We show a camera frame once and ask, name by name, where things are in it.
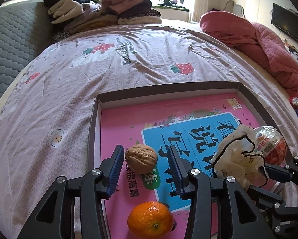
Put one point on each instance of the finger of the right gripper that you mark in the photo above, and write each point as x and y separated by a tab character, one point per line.
288	173
264	199

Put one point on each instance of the white drawer cabinet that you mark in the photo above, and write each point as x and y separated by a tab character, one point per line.
293	51

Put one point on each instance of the pink quilted duvet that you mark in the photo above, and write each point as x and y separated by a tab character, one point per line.
256	41

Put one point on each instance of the pile of folded clothes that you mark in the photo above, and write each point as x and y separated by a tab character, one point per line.
69	17

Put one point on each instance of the cream black-trimmed scrunchie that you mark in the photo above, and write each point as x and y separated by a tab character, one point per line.
238	157

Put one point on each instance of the grey quilted headboard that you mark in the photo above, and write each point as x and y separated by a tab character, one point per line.
25	31

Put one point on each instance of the shallow grey cardboard box tray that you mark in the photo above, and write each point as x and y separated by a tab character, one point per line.
161	93

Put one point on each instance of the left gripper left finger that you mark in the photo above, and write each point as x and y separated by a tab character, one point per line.
53	216

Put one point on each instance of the dark clothes on windowsill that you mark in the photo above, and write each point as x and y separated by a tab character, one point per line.
174	3

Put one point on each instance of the red surprise egg toy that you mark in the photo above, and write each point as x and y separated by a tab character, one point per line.
271	144

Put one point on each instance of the brown walnut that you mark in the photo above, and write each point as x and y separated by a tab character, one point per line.
141	159

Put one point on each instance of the large orange mandarin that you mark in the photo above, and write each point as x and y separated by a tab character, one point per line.
150	219

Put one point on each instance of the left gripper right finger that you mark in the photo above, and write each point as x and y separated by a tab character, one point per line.
213	201

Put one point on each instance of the strawberry print bed sheet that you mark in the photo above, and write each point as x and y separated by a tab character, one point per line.
45	121

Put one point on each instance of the wall mounted black television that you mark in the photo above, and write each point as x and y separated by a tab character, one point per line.
285	20

